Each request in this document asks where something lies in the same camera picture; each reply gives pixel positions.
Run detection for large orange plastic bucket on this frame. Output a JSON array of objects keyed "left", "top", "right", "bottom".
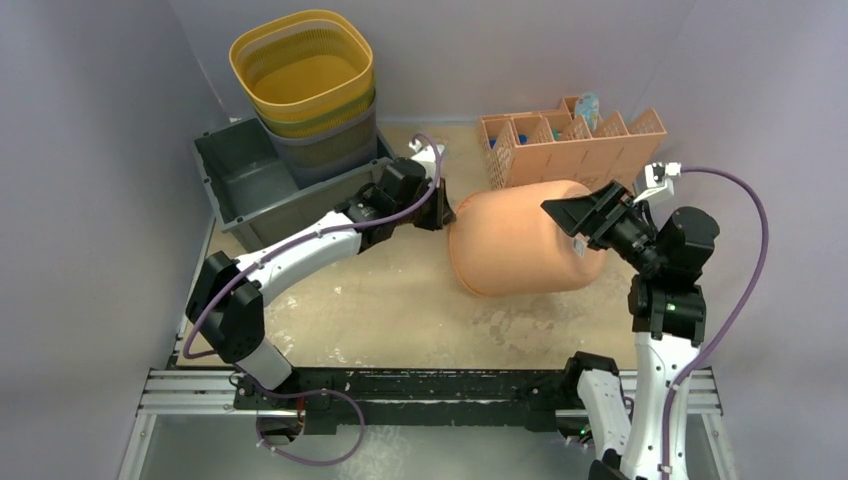
[{"left": 447, "top": 180, "right": 606, "bottom": 297}]

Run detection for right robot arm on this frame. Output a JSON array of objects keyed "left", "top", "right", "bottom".
[{"left": 541, "top": 181, "right": 720, "bottom": 479}]

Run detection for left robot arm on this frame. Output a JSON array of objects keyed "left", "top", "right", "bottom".
[{"left": 183, "top": 151, "right": 455, "bottom": 409}]

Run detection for grey mesh basket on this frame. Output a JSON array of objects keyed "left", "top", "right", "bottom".
[{"left": 260, "top": 100, "right": 378, "bottom": 188}]

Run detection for pink perforated organizer crate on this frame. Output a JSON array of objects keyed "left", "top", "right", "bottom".
[{"left": 477, "top": 96, "right": 667, "bottom": 191}]

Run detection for blue item in crate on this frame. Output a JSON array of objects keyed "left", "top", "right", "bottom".
[{"left": 488, "top": 134, "right": 528, "bottom": 148}]

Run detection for light blue packet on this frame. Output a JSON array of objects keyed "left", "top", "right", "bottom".
[{"left": 574, "top": 92, "right": 600, "bottom": 132}]

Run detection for yellow mesh basket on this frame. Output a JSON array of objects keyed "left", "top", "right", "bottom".
[{"left": 229, "top": 9, "right": 376, "bottom": 139}]

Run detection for dark grey plastic bin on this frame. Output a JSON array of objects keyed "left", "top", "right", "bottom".
[{"left": 191, "top": 119, "right": 395, "bottom": 252}]

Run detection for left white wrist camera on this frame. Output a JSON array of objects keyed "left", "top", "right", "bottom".
[{"left": 408, "top": 140, "right": 436, "bottom": 180}]

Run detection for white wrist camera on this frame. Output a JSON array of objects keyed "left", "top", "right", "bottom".
[
  {"left": 408, "top": 140, "right": 436, "bottom": 180},
  {"left": 634, "top": 162, "right": 682, "bottom": 204}
]

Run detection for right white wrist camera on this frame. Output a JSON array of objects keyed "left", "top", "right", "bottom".
[{"left": 634, "top": 162, "right": 682, "bottom": 204}]

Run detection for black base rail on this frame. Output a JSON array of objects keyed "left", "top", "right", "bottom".
[{"left": 229, "top": 367, "right": 589, "bottom": 435}]

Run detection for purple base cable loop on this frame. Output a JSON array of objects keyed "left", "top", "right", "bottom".
[{"left": 254, "top": 387, "right": 366, "bottom": 468}]

